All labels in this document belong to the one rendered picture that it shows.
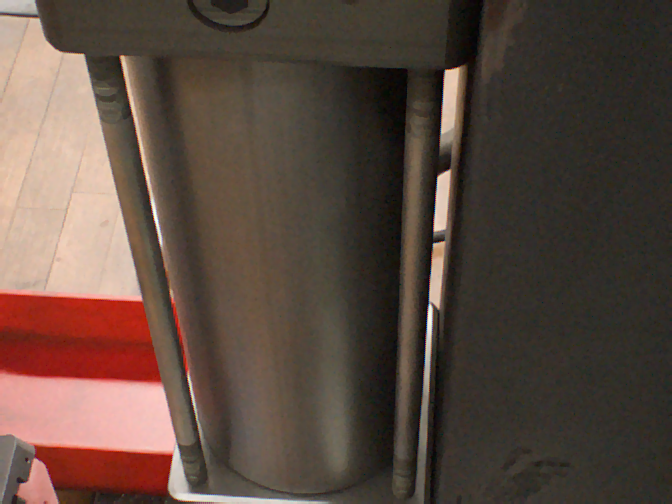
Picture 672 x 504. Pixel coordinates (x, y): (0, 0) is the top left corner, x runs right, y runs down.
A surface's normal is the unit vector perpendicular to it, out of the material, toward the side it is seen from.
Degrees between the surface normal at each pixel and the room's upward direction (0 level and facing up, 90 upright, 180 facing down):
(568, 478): 90
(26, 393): 0
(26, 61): 0
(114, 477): 90
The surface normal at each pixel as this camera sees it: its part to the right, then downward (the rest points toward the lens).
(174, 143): -0.65, 0.61
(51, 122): -0.02, -0.62
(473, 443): -0.08, 0.79
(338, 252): 0.30, 0.75
